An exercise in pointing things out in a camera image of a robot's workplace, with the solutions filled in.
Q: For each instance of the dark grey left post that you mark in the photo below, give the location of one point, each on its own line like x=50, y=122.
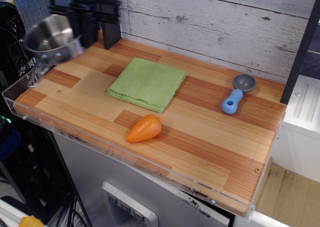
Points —
x=111, y=31

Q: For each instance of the blue grey ice cream scoop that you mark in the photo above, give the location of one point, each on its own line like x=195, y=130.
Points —
x=242, y=83

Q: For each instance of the orange plastic carrot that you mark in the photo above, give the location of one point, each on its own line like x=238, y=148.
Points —
x=146, y=128

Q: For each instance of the clear acrylic table guard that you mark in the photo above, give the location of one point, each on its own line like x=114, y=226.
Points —
x=201, y=150

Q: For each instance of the black crate with cables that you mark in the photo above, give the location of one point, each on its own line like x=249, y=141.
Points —
x=15, y=60

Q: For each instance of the yellow object bottom left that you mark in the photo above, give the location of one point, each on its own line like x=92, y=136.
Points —
x=30, y=221

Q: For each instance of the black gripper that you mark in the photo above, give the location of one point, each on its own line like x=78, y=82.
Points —
x=90, y=17

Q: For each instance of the dark grey post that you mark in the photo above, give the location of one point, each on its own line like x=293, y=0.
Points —
x=111, y=31
x=301, y=53

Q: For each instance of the dark grey right post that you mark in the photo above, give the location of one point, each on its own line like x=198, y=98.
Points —
x=301, y=53

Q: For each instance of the stainless steel pot with handle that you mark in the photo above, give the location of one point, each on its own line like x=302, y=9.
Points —
x=52, y=42

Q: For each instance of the green towel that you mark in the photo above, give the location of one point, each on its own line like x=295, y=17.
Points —
x=147, y=84

